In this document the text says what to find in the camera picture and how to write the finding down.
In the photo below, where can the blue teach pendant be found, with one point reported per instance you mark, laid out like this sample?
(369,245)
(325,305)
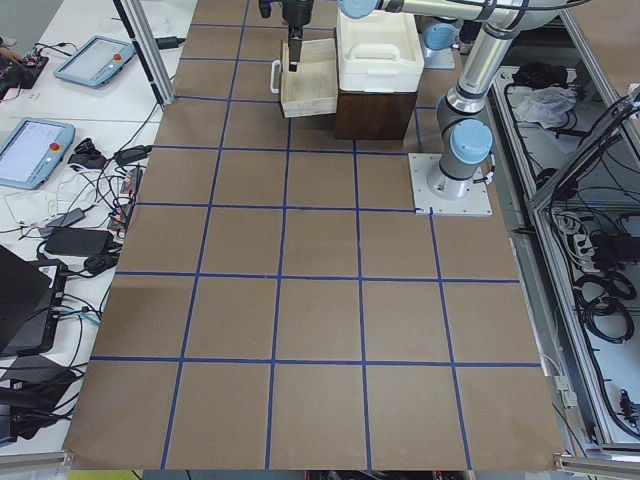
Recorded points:
(96,62)
(33,150)

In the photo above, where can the white foam tray box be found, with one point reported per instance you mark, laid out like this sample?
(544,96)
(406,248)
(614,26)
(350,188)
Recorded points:
(380,53)

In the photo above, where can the upper blue teach pendant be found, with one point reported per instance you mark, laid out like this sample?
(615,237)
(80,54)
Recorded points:
(96,62)

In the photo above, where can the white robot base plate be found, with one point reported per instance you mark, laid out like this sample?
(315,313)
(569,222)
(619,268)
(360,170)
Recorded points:
(436,194)

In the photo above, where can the black power adapter brick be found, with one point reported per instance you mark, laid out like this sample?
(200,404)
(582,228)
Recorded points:
(78,242)

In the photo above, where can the wooden drawer with white handle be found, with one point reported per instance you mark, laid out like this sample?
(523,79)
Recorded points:
(313,88)

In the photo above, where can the white crumpled cloth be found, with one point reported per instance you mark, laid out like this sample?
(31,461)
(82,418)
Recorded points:
(547,107)

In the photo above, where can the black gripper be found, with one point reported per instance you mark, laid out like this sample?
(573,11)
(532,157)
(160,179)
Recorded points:
(297,13)

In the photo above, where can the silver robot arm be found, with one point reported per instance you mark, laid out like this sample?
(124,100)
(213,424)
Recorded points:
(467,140)

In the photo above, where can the black laptop computer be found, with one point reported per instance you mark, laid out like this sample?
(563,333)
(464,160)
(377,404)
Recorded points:
(31,291)

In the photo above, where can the dark wooden drawer cabinet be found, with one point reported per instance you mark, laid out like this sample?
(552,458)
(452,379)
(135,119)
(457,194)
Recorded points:
(373,116)

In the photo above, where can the aluminium frame post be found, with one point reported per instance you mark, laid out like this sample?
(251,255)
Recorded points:
(136,24)

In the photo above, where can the lower blue teach pendant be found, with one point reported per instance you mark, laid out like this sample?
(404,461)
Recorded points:
(33,150)

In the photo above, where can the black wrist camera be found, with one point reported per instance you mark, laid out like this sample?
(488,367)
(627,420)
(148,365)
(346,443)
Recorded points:
(265,8)

